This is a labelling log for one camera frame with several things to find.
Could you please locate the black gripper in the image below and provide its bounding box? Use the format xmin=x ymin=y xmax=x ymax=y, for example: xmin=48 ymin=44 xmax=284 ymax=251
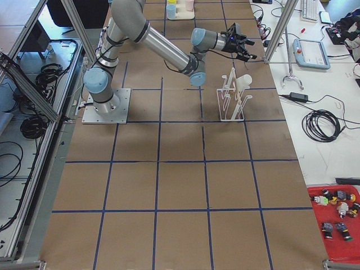
xmin=220 ymin=24 xmax=257 ymax=61

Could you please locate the white ikea cup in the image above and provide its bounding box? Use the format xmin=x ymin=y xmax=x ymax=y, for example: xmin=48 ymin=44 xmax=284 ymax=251
xmin=235 ymin=74 xmax=253 ymax=91

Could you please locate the light blue cup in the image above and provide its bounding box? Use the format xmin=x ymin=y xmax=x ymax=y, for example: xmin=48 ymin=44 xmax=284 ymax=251
xmin=166 ymin=4 xmax=177 ymax=20

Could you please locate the pink cup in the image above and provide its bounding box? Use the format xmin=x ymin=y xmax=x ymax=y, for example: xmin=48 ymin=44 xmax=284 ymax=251
xmin=185 ymin=0 xmax=194 ymax=11

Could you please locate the grabber reaching tool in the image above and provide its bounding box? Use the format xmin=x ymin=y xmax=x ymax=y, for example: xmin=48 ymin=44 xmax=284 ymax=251
xmin=281 ymin=28 xmax=304 ymax=90

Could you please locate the blue teach pendant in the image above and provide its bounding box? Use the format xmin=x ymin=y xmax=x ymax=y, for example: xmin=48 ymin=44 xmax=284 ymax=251
xmin=292 ymin=39 xmax=330 ymax=70

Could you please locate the cream plastic tray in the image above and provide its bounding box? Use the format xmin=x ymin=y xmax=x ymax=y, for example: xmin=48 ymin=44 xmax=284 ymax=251
xmin=174 ymin=0 xmax=195 ymax=20

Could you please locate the black power adapter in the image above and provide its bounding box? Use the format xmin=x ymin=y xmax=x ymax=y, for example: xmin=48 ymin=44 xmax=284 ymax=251
xmin=289 ymin=92 xmax=309 ymax=103

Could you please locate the white keyboard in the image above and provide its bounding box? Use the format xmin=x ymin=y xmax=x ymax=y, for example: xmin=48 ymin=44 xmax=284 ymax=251
xmin=300 ymin=0 xmax=318 ymax=23

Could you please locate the red parts tray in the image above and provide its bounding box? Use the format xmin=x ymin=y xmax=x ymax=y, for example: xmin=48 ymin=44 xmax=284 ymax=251
xmin=308 ymin=185 xmax=359 ymax=264

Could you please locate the white wire cup rack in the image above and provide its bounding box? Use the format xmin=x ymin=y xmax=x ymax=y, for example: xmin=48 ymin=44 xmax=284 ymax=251
xmin=217 ymin=67 xmax=253 ymax=122

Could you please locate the aluminium frame post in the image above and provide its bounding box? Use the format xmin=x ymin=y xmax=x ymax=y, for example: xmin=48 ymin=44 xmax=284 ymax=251
xmin=263 ymin=0 xmax=298 ymax=64

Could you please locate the coiled black cable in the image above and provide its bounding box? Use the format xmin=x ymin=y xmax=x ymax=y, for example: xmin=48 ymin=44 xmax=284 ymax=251
xmin=302 ymin=109 xmax=341 ymax=142

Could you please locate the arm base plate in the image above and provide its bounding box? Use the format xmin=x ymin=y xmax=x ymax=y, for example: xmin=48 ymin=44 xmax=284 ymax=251
xmin=82 ymin=88 xmax=131 ymax=124

